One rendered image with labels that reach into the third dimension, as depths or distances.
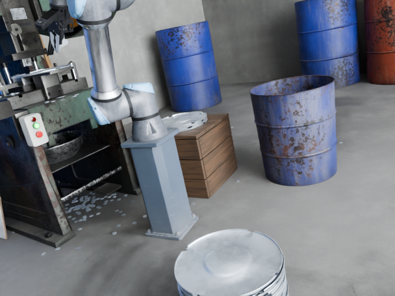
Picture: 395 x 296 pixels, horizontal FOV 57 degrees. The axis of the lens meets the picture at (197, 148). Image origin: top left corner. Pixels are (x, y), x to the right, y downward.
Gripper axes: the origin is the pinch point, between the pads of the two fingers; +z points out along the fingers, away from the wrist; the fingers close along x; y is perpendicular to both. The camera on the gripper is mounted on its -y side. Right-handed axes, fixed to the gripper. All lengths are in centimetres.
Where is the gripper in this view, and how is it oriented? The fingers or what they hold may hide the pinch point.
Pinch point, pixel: (56, 50)
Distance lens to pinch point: 183.7
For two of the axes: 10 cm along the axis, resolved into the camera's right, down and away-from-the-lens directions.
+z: -1.7, 8.3, 5.3
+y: 5.3, -3.8, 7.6
